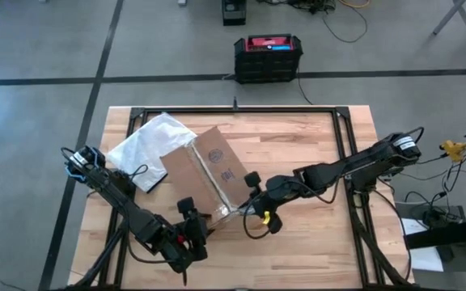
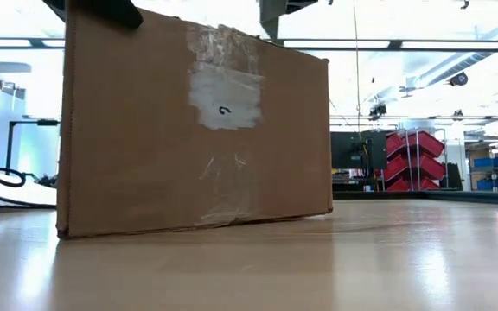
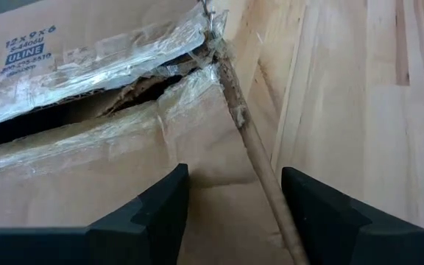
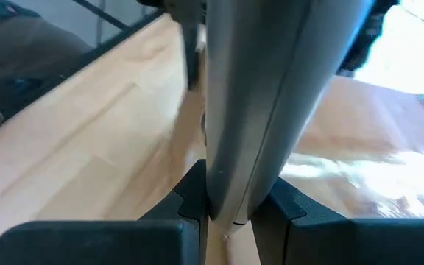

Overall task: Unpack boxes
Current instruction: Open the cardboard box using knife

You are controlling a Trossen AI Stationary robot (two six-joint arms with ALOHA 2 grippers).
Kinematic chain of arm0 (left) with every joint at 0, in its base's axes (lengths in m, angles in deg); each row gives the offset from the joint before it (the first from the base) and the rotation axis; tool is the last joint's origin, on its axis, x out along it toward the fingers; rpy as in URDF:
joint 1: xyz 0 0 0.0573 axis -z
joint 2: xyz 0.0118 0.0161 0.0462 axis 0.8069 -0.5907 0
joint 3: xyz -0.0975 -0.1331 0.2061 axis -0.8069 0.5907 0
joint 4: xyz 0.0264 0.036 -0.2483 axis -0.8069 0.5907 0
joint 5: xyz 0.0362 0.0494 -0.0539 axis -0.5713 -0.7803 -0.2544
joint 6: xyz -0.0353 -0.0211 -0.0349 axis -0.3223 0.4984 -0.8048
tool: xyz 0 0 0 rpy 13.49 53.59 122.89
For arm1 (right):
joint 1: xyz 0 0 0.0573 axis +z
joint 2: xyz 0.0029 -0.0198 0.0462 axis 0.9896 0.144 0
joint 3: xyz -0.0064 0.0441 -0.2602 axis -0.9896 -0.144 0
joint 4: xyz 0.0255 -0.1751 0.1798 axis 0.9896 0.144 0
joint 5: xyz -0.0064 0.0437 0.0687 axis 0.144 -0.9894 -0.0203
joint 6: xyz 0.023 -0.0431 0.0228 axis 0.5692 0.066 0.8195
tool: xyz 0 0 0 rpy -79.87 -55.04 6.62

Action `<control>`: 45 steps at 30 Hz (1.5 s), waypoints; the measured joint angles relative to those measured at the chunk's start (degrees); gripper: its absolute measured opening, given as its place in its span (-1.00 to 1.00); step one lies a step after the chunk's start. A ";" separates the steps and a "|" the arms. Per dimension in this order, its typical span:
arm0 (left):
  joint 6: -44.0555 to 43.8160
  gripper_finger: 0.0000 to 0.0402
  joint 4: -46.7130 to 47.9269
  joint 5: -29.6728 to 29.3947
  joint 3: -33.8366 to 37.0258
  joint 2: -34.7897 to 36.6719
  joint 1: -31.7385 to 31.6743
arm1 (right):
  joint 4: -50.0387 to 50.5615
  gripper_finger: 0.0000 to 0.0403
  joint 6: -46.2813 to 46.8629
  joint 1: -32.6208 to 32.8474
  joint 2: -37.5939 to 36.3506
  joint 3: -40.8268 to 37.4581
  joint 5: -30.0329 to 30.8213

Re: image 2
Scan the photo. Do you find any brown ULINE cardboard box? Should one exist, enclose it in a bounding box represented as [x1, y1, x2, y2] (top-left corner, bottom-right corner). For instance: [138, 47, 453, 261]
[55, 0, 335, 241]

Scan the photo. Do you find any black bent pole stand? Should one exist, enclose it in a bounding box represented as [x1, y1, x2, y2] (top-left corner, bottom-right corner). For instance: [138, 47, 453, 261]
[5, 119, 60, 176]

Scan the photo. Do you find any red storage bin rack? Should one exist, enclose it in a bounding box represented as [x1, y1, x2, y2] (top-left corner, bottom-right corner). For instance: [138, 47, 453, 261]
[380, 130, 448, 193]

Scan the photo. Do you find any thin hanging cord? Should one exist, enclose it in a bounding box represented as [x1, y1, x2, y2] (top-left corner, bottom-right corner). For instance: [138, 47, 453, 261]
[352, 0, 362, 130]

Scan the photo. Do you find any black wall panel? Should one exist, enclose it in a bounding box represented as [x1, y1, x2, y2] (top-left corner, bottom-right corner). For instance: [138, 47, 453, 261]
[329, 130, 389, 171]

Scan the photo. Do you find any silver ceiling duct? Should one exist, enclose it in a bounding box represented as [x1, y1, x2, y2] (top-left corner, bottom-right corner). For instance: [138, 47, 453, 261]
[412, 12, 498, 87]

